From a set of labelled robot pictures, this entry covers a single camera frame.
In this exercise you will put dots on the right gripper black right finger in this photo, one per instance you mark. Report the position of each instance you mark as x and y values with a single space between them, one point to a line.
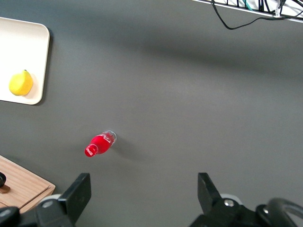
207 194

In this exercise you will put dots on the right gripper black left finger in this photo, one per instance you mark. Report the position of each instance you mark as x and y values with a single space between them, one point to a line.
78 196

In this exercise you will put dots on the cream rectangular plastic tray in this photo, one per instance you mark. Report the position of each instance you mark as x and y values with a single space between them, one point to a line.
21 47

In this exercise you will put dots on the wooden two-drawer cabinet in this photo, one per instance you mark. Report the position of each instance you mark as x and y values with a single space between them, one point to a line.
23 184

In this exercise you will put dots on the red cola bottle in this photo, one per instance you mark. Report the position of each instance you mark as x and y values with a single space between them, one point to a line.
101 143

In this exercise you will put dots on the yellow lemon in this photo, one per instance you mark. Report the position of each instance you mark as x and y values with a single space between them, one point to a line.
20 83

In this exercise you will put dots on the white table edge rail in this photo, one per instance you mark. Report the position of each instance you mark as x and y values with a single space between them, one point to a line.
236 6

